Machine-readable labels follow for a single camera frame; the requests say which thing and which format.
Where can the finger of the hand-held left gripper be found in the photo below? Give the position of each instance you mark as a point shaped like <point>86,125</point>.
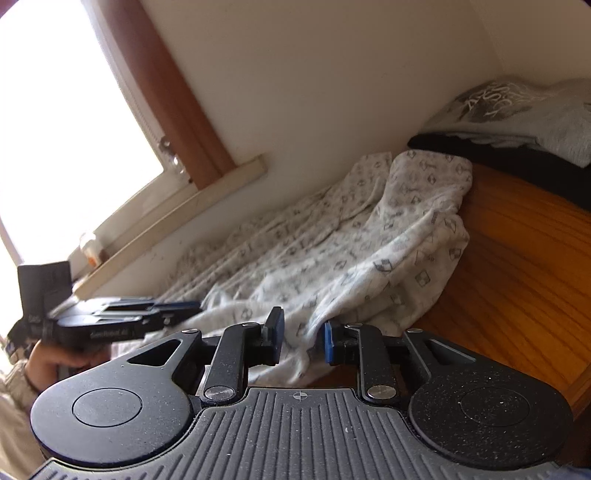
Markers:
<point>180,308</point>
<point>159,324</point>

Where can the person's left forearm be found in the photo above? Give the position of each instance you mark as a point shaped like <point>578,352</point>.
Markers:
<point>14,410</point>

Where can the clear bottle with orange label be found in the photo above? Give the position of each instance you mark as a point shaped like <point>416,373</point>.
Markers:
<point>91,251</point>

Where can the white framed window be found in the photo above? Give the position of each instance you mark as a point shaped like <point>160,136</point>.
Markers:
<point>60,115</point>

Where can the white patterned pajama garment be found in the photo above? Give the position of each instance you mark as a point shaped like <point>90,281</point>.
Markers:
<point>346,249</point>

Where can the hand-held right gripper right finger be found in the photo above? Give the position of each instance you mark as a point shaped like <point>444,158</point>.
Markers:
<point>328,345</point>

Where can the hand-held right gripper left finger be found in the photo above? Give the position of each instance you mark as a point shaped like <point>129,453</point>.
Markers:
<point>277,339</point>

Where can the person's left hand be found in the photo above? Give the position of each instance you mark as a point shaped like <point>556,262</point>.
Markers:
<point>46,367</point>

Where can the grey printed folded shirt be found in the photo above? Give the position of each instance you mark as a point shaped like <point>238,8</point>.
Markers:
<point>521,110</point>

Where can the wooden window trim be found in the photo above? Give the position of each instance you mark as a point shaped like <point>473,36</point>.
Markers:
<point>184,101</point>

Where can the beige window sill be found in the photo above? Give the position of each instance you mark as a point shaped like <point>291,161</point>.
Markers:
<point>184,212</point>

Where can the black folded garment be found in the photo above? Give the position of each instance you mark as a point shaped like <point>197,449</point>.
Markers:
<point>531,161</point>

